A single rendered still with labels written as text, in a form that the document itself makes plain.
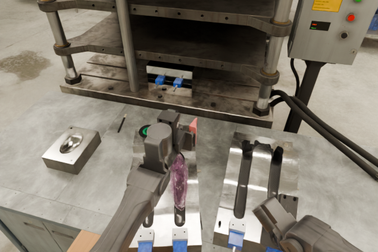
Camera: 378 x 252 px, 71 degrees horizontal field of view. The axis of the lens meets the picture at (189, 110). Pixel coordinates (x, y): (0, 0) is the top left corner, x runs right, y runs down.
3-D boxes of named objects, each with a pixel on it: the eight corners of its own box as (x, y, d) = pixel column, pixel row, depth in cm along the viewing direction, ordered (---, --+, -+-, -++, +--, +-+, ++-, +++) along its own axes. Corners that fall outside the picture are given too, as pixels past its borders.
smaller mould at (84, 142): (77, 175, 111) (72, 164, 107) (46, 167, 114) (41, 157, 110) (101, 141, 126) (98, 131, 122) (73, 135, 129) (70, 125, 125)
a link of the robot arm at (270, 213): (243, 216, 66) (264, 205, 56) (266, 198, 70) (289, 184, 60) (274, 261, 62) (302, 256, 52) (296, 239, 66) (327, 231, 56)
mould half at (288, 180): (292, 266, 84) (304, 247, 76) (212, 244, 89) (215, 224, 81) (289, 151, 122) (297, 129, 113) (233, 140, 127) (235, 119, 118)
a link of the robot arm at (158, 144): (146, 118, 64) (120, 153, 55) (179, 127, 62) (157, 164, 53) (150, 152, 71) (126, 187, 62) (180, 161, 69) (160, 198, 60)
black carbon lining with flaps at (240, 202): (278, 232, 86) (284, 217, 80) (228, 220, 89) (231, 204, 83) (279, 153, 112) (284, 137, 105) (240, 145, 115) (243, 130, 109)
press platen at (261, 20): (290, 67, 120) (301, 26, 108) (44, 36, 146) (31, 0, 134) (287, 7, 182) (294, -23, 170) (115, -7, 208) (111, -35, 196)
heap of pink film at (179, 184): (189, 210, 93) (189, 197, 88) (138, 212, 92) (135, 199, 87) (187, 153, 113) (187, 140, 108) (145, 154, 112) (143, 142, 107)
